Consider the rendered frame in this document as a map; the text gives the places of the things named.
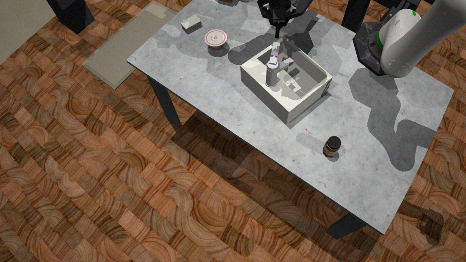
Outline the white rectangular sink basin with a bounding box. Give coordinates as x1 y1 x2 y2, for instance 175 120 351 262
240 36 333 124

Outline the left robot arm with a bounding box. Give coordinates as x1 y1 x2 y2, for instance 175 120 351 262
368 0 466 78

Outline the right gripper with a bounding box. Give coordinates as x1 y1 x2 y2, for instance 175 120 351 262
263 0 296 38

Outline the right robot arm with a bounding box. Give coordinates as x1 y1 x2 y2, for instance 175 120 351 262
239 0 298 22

